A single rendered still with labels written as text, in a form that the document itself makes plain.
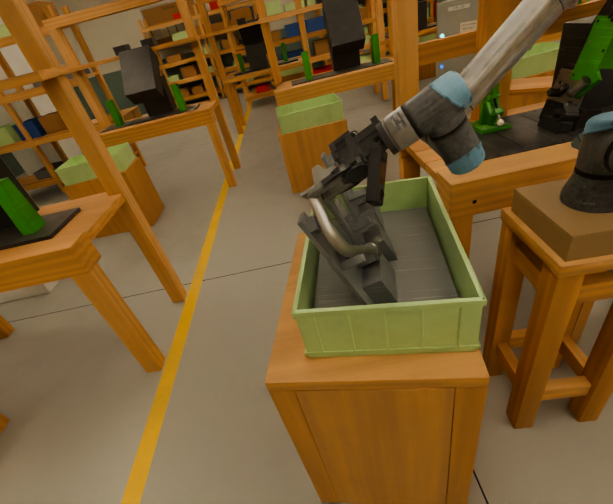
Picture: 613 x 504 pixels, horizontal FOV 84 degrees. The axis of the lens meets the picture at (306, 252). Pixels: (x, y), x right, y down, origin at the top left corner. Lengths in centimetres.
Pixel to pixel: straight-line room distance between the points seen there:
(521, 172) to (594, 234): 45
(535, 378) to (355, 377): 77
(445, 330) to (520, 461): 93
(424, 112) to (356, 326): 47
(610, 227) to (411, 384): 62
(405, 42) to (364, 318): 132
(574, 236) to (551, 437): 94
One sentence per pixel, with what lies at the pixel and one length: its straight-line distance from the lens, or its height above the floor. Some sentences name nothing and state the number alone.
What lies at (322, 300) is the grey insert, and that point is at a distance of 96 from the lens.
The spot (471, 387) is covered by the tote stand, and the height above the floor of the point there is 75.
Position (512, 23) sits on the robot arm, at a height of 140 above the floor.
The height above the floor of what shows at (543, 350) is 50.
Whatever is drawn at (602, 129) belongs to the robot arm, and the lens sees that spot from 109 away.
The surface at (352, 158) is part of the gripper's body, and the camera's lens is 72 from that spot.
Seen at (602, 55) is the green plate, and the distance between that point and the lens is 178.
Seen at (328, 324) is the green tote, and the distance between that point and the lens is 81.
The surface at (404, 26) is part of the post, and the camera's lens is 179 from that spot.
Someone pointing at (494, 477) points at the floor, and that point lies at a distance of 164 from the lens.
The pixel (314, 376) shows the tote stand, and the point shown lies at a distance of 88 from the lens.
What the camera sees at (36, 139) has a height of 83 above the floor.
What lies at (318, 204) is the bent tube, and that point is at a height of 116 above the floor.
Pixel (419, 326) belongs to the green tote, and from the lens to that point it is 82.
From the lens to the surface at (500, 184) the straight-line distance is 144.
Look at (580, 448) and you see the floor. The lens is 178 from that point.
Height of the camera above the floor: 151
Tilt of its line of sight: 35 degrees down
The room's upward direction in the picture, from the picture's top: 14 degrees counter-clockwise
